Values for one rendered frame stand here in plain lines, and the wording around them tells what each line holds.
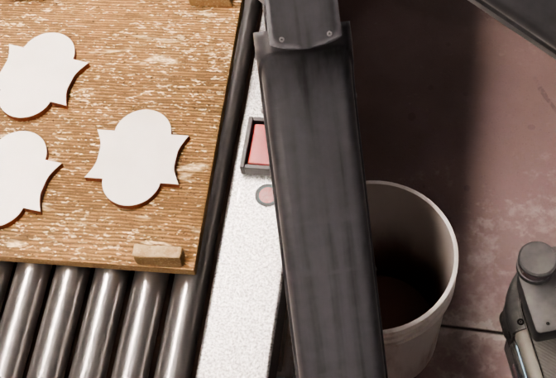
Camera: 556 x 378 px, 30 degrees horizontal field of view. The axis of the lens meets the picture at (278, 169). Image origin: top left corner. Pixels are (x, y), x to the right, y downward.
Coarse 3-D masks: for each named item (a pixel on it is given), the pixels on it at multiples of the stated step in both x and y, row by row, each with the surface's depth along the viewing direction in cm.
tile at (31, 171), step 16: (0, 144) 133; (16, 144) 132; (32, 144) 132; (0, 160) 131; (16, 160) 131; (32, 160) 131; (48, 160) 131; (0, 176) 130; (16, 176) 130; (32, 176) 130; (48, 176) 130; (0, 192) 129; (16, 192) 129; (32, 192) 129; (0, 208) 128; (16, 208) 128; (32, 208) 127; (0, 224) 127
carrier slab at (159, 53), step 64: (0, 0) 146; (64, 0) 145; (128, 0) 144; (0, 64) 140; (128, 64) 138; (192, 64) 137; (0, 128) 135; (64, 128) 134; (192, 128) 132; (64, 192) 129; (192, 192) 127; (0, 256) 126; (64, 256) 125; (128, 256) 124; (192, 256) 123
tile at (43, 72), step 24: (24, 48) 140; (48, 48) 140; (72, 48) 139; (0, 72) 138; (24, 72) 138; (48, 72) 138; (72, 72) 137; (0, 96) 136; (24, 96) 136; (48, 96) 136; (24, 120) 135
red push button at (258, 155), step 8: (256, 128) 132; (264, 128) 132; (256, 136) 131; (264, 136) 131; (256, 144) 131; (264, 144) 131; (256, 152) 130; (264, 152) 130; (248, 160) 130; (256, 160) 130; (264, 160) 129
